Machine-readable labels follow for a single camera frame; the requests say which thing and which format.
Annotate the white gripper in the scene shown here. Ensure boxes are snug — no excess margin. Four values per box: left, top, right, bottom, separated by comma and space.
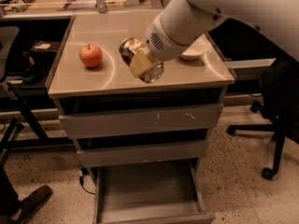
128, 13, 189, 79

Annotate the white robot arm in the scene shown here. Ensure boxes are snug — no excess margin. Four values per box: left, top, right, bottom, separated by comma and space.
130, 0, 299, 77

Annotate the grey drawer cabinet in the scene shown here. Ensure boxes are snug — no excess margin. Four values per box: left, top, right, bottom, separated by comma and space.
45, 9, 236, 224

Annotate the top drawer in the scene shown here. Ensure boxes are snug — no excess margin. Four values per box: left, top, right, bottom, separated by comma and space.
59, 104, 223, 139

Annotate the middle drawer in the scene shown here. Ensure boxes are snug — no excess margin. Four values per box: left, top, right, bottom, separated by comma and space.
77, 141, 208, 167

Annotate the open bottom drawer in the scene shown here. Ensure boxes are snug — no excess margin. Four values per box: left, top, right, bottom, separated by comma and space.
93, 160, 215, 224

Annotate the red apple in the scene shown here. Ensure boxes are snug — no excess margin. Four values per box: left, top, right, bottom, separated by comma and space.
79, 44, 103, 68

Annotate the white bowl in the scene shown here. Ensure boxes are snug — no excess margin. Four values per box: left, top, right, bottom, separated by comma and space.
179, 36, 209, 61

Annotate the black box under desk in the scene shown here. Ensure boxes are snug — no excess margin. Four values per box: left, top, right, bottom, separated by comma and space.
30, 40, 60, 77

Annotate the black office chair right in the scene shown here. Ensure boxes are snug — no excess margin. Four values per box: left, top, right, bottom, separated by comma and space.
226, 57, 299, 180

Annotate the black cable on floor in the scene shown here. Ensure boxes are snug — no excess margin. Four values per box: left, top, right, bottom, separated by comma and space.
78, 167, 95, 196

